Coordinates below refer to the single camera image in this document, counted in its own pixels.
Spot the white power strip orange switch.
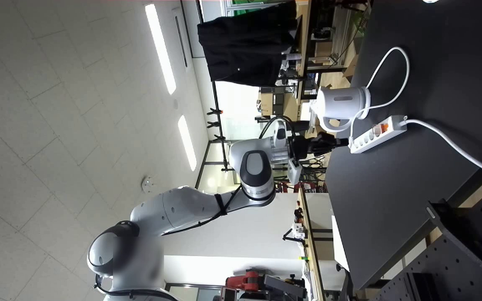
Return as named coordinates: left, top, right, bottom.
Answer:
left=347, top=114, right=409, bottom=156

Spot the long ceiling light strip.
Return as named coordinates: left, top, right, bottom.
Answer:
left=144, top=2, right=179, bottom=97

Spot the short ceiling light strip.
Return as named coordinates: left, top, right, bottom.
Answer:
left=176, top=114, right=199, bottom=172

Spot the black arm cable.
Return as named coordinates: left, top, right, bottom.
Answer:
left=163, top=186, right=245, bottom=238

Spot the red machine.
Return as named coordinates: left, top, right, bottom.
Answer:
left=223, top=268, right=280, bottom=298

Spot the black hanging cloth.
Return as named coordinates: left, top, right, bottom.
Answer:
left=196, top=2, right=300, bottom=89

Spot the wooden shelf unit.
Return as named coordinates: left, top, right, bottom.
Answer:
left=256, top=0, right=365, bottom=122

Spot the black metal rack frame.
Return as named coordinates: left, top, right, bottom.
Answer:
left=194, top=106, right=332, bottom=191

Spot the black block object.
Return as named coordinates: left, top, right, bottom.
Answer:
left=364, top=188, right=482, bottom=301

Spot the thin white kettle cable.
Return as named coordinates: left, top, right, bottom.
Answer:
left=362, top=45, right=412, bottom=114

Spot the thick white power strip cable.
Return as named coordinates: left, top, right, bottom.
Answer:
left=405, top=117, right=482, bottom=184

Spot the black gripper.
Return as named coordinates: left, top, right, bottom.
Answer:
left=288, top=132, right=352, bottom=162

